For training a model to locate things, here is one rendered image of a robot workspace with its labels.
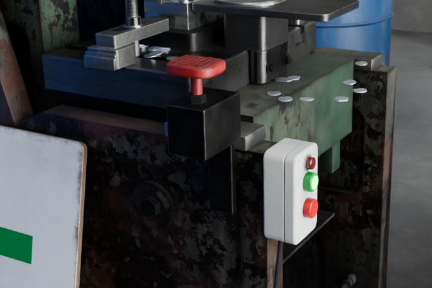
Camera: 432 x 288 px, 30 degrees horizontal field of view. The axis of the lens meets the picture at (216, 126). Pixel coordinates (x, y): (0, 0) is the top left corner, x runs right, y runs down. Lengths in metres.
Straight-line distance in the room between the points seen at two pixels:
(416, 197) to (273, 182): 1.46
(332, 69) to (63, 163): 0.50
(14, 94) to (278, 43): 0.46
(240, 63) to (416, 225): 1.16
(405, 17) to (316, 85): 3.45
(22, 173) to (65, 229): 0.12
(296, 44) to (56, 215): 0.54
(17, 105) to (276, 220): 0.52
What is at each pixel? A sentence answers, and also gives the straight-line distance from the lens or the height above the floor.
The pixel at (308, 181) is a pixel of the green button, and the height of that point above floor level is 0.59.
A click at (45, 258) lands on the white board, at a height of 0.38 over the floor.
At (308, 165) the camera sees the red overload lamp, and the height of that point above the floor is 0.61.
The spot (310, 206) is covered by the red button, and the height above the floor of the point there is 0.55.
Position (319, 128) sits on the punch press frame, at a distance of 1.43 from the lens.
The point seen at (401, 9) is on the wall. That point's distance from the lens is 4.82.
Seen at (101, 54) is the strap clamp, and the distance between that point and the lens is 1.26.
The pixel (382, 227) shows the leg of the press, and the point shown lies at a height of 0.30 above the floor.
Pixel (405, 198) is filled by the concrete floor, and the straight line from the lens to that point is 2.54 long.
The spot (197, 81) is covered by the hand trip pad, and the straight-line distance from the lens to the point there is 1.06.
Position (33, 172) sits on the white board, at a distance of 1.38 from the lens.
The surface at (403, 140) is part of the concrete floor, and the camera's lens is 3.02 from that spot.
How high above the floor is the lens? 1.02
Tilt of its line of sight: 19 degrees down
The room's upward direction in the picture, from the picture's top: 2 degrees counter-clockwise
